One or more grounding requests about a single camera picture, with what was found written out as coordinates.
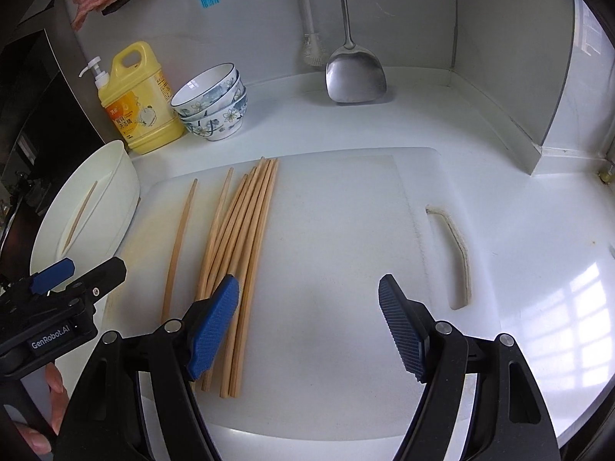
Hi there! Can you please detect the white round basin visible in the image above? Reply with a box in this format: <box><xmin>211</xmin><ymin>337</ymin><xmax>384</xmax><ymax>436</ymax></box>
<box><xmin>30</xmin><ymin>140</ymin><xmax>141</xmax><ymax>294</ymax></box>

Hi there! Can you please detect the white plastic cutting board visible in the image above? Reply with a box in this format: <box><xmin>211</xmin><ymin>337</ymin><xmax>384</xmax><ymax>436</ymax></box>
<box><xmin>101</xmin><ymin>146</ymin><xmax>512</xmax><ymax>461</ymax></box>

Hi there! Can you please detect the person's left hand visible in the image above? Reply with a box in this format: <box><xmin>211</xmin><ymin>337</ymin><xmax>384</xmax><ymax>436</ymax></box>
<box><xmin>13</xmin><ymin>362</ymin><xmax>71</xmax><ymax>453</ymax></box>

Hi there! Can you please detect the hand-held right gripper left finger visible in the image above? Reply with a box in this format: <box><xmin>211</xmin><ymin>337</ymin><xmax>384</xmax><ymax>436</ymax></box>
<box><xmin>67</xmin><ymin>275</ymin><xmax>239</xmax><ymax>461</ymax></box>

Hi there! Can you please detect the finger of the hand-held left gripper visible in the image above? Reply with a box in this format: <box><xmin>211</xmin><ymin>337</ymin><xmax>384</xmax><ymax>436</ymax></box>
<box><xmin>67</xmin><ymin>257</ymin><xmax>127</xmax><ymax>310</ymax></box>
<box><xmin>7</xmin><ymin>258</ymin><xmax>76</xmax><ymax>298</ymax></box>

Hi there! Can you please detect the white bottle brush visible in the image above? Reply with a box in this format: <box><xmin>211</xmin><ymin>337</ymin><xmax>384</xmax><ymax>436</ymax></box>
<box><xmin>293</xmin><ymin>0</ymin><xmax>327</xmax><ymax>67</ymax></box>

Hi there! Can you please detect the single wooden chopstick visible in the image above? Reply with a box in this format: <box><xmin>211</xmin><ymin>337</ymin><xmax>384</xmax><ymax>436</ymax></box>
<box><xmin>161</xmin><ymin>179</ymin><xmax>199</xmax><ymax>323</ymax></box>
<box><xmin>61</xmin><ymin>181</ymin><xmax>98</xmax><ymax>253</ymax></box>

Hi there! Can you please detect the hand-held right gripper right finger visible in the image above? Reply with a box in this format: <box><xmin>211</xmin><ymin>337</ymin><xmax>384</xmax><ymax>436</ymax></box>
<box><xmin>378</xmin><ymin>274</ymin><xmax>563</xmax><ymax>461</ymax></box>

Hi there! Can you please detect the floral ceramic bowl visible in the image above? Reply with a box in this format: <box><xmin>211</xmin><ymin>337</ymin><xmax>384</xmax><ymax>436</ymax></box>
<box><xmin>179</xmin><ymin>81</ymin><xmax>247</xmax><ymax>124</ymax></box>
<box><xmin>185</xmin><ymin>93</ymin><xmax>249</xmax><ymax>142</ymax></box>
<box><xmin>171</xmin><ymin>63</ymin><xmax>239</xmax><ymax>117</ymax></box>

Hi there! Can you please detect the bundle of wooden chopsticks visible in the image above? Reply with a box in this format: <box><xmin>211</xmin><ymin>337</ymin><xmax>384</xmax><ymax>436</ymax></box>
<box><xmin>194</xmin><ymin>156</ymin><xmax>280</xmax><ymax>399</ymax></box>

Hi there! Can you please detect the yellow dish soap pump bottle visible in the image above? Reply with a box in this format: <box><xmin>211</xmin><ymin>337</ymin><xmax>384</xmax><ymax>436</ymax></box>
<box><xmin>79</xmin><ymin>41</ymin><xmax>186</xmax><ymax>155</ymax></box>

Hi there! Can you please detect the window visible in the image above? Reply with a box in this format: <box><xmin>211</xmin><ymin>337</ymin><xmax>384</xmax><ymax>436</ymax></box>
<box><xmin>572</xmin><ymin>0</ymin><xmax>615</xmax><ymax>164</ymax></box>

